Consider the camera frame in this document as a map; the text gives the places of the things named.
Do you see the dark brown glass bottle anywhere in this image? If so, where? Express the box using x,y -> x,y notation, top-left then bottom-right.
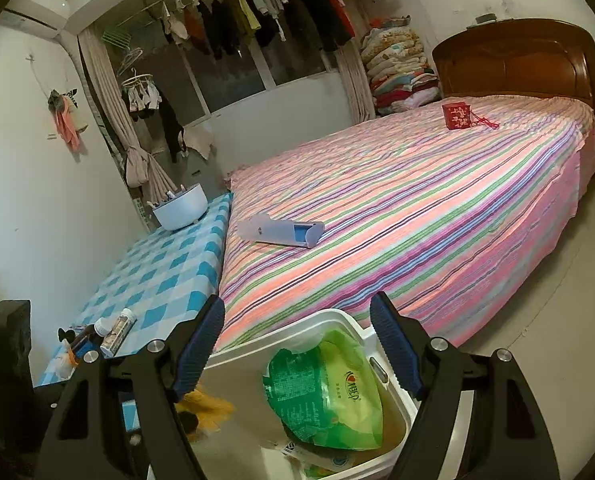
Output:
58,324 -> 104,362

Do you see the white sock drying rack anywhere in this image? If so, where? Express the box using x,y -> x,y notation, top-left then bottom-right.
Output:
121,73 -> 163,122

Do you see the brown wooden headboard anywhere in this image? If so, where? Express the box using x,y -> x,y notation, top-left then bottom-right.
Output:
432,18 -> 595,114

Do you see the hanging clothes row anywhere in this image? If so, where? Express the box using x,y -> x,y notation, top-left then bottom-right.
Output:
156,0 -> 377,60

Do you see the blue checkered tablecloth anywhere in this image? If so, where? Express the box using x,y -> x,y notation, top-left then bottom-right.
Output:
36,192 -> 234,430

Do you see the pink striped bed sheet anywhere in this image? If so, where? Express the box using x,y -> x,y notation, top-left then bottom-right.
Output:
218,96 -> 595,349

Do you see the yellow paper bag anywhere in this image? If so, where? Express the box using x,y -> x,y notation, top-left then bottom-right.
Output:
175,387 -> 236,443

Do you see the green plastic snack bag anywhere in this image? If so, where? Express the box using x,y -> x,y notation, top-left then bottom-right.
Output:
262,330 -> 383,451

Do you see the red gift bag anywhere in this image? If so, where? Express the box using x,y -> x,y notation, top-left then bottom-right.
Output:
442,102 -> 499,130

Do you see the pink cloth on wall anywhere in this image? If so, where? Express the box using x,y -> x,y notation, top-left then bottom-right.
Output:
47,90 -> 88,153

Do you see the small white bottle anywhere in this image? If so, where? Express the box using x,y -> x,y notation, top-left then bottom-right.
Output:
94,318 -> 113,338

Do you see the white air conditioner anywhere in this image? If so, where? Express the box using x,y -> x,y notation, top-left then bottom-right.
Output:
0,0 -> 75,40

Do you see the white round basin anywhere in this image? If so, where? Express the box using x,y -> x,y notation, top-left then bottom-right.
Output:
147,183 -> 209,231

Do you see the beige tied curtain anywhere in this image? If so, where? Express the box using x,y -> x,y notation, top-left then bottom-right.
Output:
77,26 -> 176,203

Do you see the stack of folded quilts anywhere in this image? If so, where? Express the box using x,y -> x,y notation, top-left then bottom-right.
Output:
360,15 -> 441,116

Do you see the white plastic trash bin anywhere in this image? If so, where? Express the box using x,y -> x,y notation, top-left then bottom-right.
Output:
175,310 -> 418,479

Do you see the white tube with label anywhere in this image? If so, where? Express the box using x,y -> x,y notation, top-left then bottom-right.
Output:
100,309 -> 137,359

